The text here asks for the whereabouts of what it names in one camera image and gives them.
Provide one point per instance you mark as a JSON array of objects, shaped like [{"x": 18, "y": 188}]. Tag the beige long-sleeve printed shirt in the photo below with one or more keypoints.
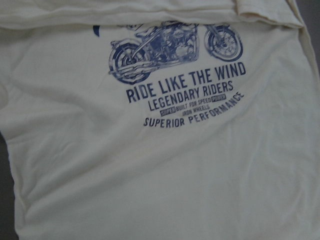
[{"x": 160, "y": 119}]

